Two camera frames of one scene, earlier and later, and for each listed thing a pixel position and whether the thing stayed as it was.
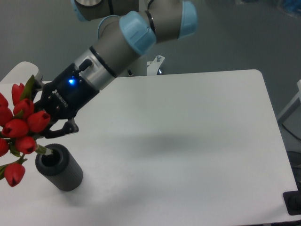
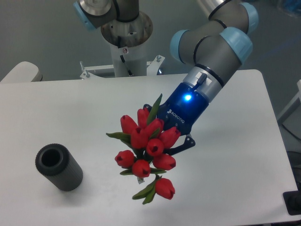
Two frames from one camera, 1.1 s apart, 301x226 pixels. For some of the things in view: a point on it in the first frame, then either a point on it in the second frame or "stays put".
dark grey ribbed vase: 60,168 stays put
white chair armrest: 20,73 stays put
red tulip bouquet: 19,124 -> 149,139
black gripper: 63,97 -> 183,108
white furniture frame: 294,106 stays put
